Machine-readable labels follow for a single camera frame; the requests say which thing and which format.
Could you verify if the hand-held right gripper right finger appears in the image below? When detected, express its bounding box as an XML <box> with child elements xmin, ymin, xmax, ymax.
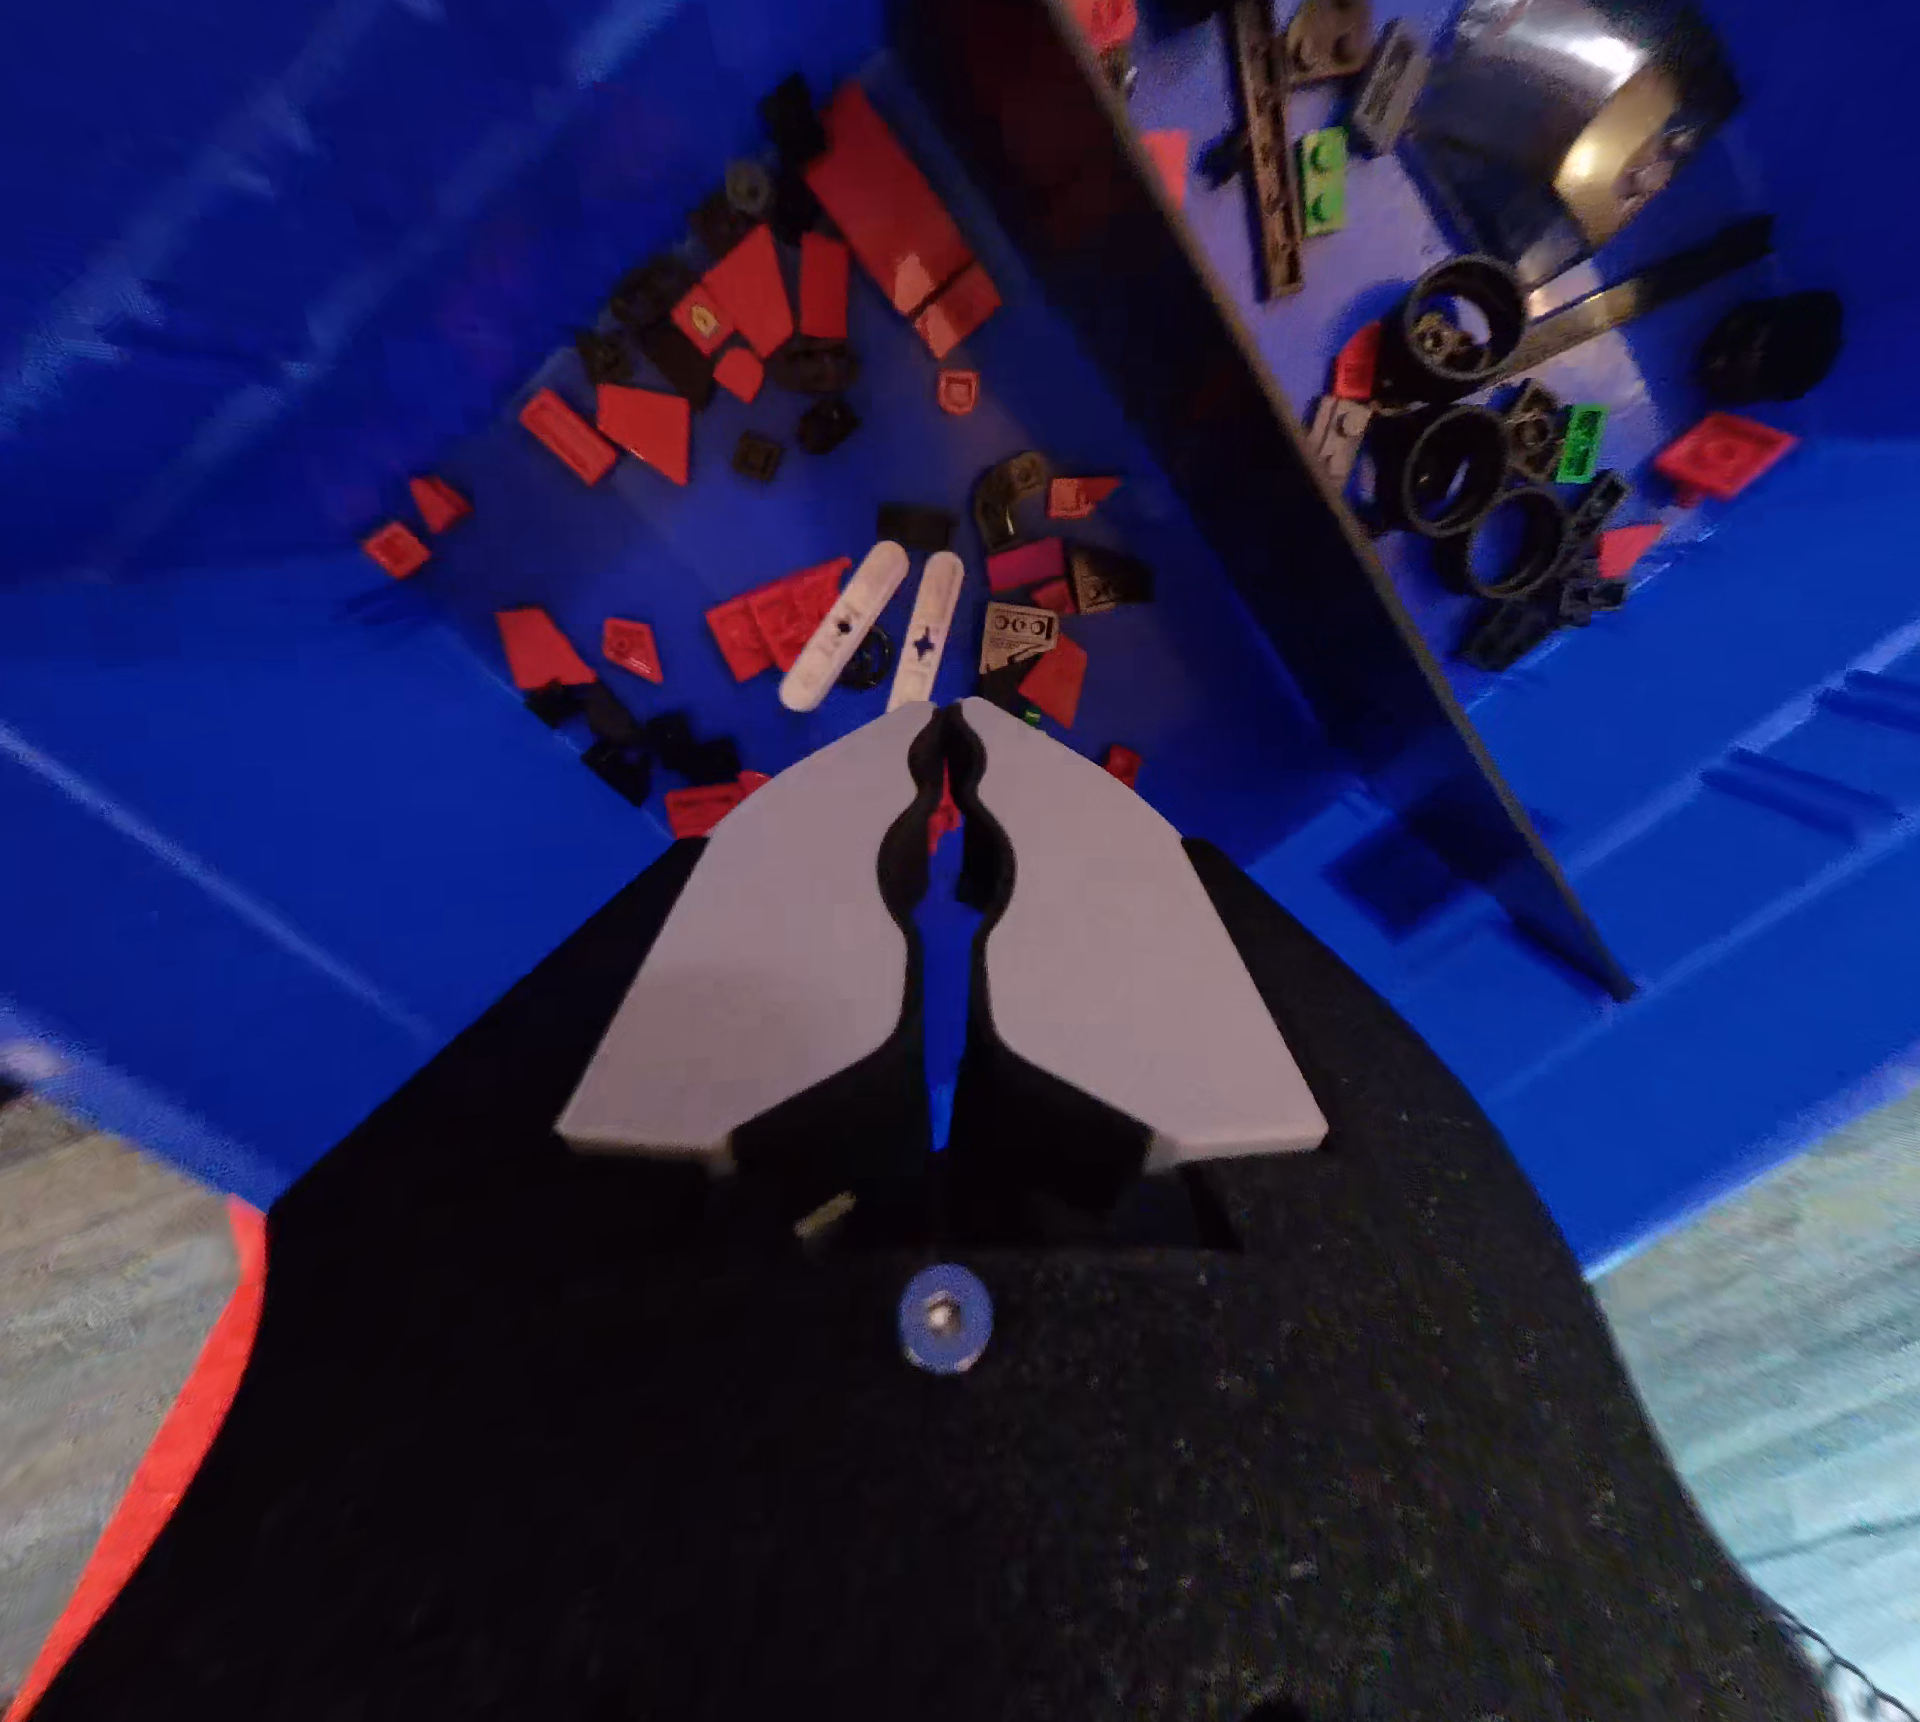
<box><xmin>951</xmin><ymin>696</ymin><xmax>1332</xmax><ymax>1176</ymax></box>

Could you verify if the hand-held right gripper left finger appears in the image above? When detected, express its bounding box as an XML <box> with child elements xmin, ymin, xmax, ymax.
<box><xmin>555</xmin><ymin>701</ymin><xmax>943</xmax><ymax>1176</ymax></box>

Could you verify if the pile of red black bricks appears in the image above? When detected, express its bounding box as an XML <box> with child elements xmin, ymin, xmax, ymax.
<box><xmin>360</xmin><ymin>72</ymin><xmax>1161</xmax><ymax>841</ymax></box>

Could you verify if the blue plastic bin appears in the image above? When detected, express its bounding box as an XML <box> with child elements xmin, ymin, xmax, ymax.
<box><xmin>0</xmin><ymin>0</ymin><xmax>1920</xmax><ymax>1281</ymax></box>

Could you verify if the white long rounded plate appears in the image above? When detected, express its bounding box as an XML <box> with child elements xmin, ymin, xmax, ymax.
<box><xmin>885</xmin><ymin>550</ymin><xmax>969</xmax><ymax>713</ymax></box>
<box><xmin>777</xmin><ymin>539</ymin><xmax>912</xmax><ymax>713</ymax></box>

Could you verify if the black toy tire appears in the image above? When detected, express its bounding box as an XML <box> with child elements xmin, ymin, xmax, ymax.
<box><xmin>1442</xmin><ymin>476</ymin><xmax>1587</xmax><ymax>602</ymax></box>
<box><xmin>1377</xmin><ymin>251</ymin><xmax>1532</xmax><ymax>408</ymax></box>
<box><xmin>1399</xmin><ymin>402</ymin><xmax>1521</xmax><ymax>541</ymax></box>

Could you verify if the dark blue bin divider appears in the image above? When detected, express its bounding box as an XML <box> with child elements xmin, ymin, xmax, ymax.
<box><xmin>840</xmin><ymin>0</ymin><xmax>1640</xmax><ymax>1003</ymax></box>

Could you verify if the red flat object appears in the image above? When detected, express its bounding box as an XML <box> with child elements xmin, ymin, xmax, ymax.
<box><xmin>0</xmin><ymin>1194</ymin><xmax>272</xmax><ymax>1722</ymax></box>

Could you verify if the black long studded plate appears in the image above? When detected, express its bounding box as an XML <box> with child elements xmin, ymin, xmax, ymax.
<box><xmin>1220</xmin><ymin>0</ymin><xmax>1308</xmax><ymax>304</ymax></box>

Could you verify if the black long smooth tile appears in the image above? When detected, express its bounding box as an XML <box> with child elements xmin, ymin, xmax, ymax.
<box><xmin>1512</xmin><ymin>216</ymin><xmax>1777</xmax><ymax>384</ymax></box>

